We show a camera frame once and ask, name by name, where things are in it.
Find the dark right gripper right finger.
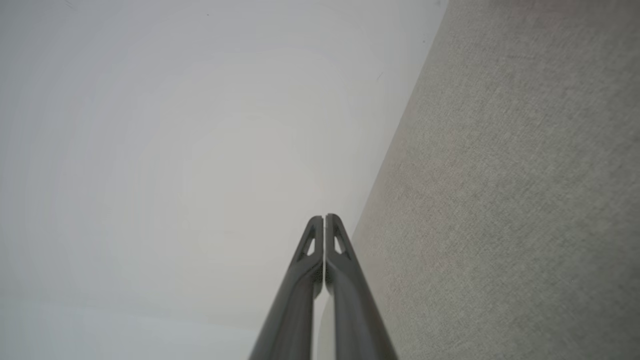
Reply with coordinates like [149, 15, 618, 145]
[325, 213, 399, 360]

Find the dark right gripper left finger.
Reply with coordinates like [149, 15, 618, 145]
[248, 215, 325, 360]

